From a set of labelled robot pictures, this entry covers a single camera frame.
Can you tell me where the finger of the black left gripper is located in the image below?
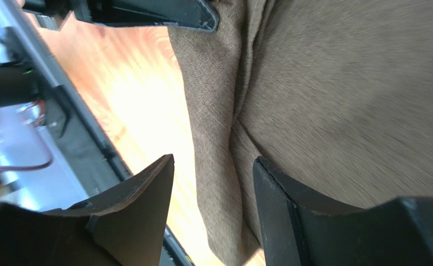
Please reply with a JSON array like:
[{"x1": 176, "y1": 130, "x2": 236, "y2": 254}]
[{"x1": 22, "y1": 0, "x2": 220, "y2": 33}]

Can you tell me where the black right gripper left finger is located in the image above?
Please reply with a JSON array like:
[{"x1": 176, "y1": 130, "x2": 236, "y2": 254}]
[{"x1": 0, "y1": 154, "x2": 175, "y2": 265}]

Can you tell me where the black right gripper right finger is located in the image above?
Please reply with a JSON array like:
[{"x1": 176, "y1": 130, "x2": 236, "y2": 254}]
[{"x1": 253, "y1": 157, "x2": 433, "y2": 265}]

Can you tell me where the brown cloth napkin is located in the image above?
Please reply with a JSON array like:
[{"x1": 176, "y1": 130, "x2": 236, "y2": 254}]
[{"x1": 169, "y1": 1, "x2": 433, "y2": 265}]

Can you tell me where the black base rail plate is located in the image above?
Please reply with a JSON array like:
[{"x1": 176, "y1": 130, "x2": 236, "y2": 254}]
[{"x1": 0, "y1": 1, "x2": 191, "y2": 265}]

